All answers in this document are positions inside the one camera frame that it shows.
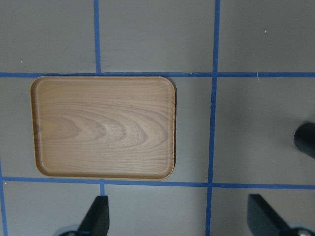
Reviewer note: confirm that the dark wine bottle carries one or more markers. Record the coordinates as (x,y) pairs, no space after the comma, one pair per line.
(304,139)

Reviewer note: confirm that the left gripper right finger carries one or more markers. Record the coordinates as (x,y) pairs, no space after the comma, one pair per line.
(263,220)

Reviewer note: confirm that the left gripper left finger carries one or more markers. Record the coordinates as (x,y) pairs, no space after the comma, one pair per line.
(96,221)

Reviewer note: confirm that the wooden tray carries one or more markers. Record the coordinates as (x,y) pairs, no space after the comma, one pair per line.
(104,127)

